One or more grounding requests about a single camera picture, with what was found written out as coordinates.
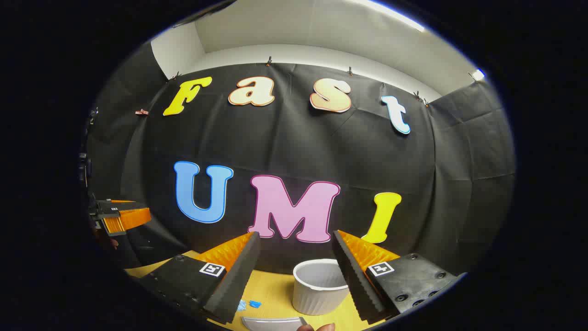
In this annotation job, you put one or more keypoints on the light blue paper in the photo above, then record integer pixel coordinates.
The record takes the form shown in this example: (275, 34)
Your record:
(241, 305)

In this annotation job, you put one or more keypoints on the white ribbed garbage bin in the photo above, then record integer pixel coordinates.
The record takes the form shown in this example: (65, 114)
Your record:
(317, 294)

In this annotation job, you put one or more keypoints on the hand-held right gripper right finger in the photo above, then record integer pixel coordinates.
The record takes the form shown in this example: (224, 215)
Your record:
(353, 280)

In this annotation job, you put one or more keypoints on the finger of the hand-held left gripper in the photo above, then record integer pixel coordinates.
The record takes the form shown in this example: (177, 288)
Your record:
(121, 200)
(128, 220)

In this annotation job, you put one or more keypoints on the yellow wooden desktop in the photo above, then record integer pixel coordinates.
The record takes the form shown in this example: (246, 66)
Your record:
(275, 289)

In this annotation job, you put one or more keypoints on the grey plastic dustpan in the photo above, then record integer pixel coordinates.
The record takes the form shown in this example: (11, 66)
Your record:
(273, 323)

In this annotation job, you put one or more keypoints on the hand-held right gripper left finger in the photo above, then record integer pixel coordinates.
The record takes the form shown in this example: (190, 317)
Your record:
(241, 276)

